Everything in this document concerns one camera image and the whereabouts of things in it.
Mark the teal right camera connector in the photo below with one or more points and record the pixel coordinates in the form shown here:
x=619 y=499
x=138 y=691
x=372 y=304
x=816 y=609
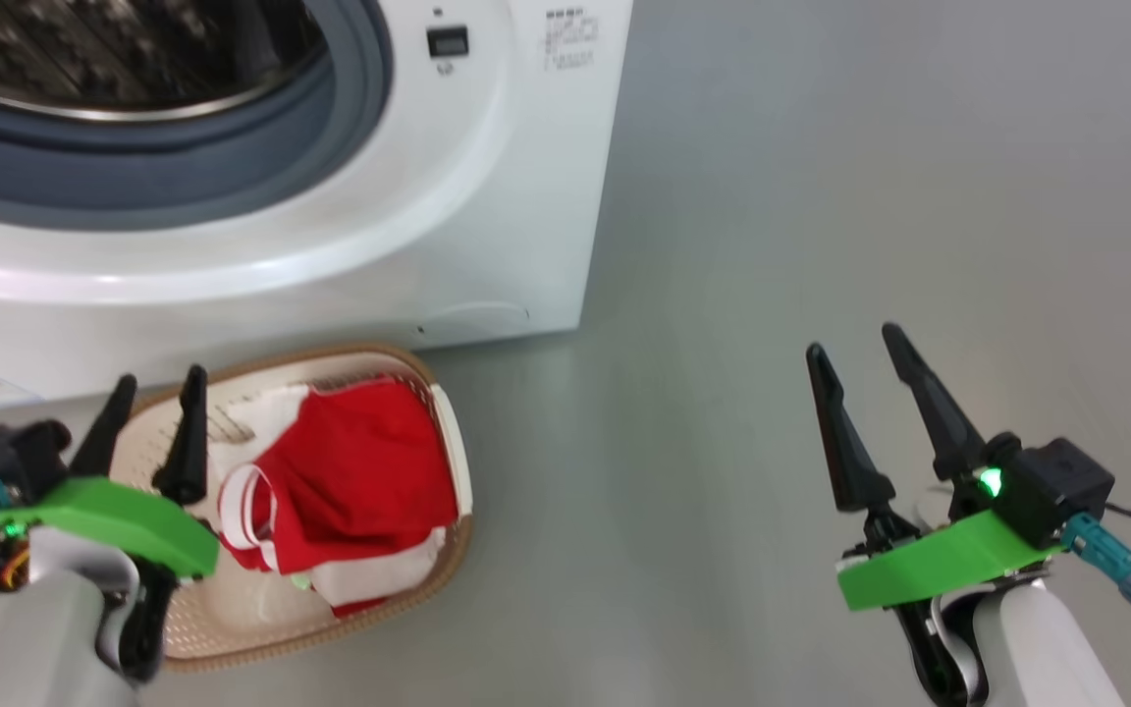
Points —
x=1101 y=550

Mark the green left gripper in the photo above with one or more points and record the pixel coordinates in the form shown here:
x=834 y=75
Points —
x=104 y=520

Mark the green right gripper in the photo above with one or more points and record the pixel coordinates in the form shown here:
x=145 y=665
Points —
x=939 y=570

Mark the cream basket with brown rim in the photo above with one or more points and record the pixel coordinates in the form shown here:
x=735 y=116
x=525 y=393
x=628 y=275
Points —
x=232 y=628

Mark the red and white garment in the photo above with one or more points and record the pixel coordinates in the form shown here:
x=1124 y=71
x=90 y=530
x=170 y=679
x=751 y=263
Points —
x=359 y=471
x=379 y=579

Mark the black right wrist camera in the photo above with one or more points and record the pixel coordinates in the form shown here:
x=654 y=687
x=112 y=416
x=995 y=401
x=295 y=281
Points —
x=1047 y=491

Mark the round white filter cover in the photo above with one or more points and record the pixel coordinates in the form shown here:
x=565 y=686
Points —
x=477 y=319

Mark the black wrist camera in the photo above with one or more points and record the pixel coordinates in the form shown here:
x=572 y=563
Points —
x=1047 y=491
x=11 y=457

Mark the steel washer drum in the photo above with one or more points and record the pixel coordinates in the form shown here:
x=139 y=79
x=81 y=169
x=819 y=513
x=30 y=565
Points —
x=84 y=49

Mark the white front-load washing machine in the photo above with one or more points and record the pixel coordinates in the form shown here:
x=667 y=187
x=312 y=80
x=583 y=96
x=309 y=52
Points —
x=428 y=196

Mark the black door latch socket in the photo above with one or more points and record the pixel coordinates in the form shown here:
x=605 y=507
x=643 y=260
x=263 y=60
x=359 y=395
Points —
x=448 y=41

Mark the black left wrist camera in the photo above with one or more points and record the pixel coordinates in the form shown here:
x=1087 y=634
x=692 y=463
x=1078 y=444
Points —
x=11 y=457

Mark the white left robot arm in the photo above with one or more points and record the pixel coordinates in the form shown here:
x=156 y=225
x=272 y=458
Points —
x=35 y=638

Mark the grey rubber door gasket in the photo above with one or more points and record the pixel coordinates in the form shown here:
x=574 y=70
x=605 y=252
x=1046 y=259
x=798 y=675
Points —
x=232 y=167

